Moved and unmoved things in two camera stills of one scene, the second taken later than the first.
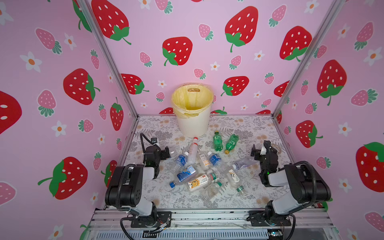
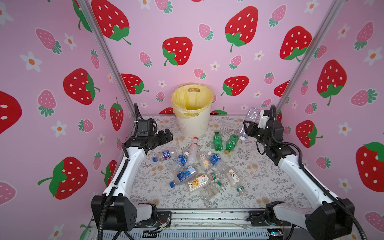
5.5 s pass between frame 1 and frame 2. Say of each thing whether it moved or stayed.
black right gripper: moved
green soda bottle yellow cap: stayed
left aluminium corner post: stayed
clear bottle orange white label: stayed
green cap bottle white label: stayed
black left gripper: moved
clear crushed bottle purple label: moved
